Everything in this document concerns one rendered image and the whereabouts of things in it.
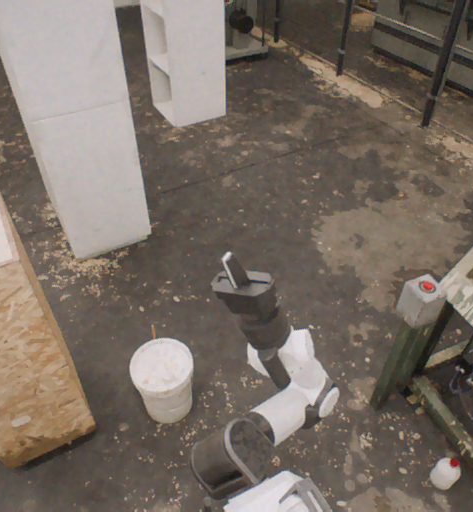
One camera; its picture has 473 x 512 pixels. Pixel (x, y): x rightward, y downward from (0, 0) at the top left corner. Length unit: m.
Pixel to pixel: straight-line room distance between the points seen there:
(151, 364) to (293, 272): 1.30
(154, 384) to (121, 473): 0.48
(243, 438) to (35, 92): 2.17
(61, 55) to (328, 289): 2.08
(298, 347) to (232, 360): 1.81
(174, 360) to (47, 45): 1.68
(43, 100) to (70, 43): 0.33
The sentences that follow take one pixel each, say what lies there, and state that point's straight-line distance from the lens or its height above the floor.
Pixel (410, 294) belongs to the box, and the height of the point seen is 0.90.
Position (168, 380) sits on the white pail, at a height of 0.38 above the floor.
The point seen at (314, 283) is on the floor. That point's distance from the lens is 3.10.
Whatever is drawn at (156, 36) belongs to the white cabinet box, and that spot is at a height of 0.71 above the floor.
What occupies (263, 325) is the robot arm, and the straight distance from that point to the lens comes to 0.82.
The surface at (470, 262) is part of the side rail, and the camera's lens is 2.07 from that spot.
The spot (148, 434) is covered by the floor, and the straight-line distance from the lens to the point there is 2.51.
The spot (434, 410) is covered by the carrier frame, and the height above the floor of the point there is 0.16.
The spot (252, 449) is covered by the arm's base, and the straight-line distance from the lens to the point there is 0.95.
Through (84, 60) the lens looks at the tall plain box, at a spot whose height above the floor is 1.35.
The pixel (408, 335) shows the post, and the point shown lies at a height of 0.67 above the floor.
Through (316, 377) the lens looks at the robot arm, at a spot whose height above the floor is 1.34.
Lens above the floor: 2.25
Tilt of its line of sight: 43 degrees down
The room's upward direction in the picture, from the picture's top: straight up
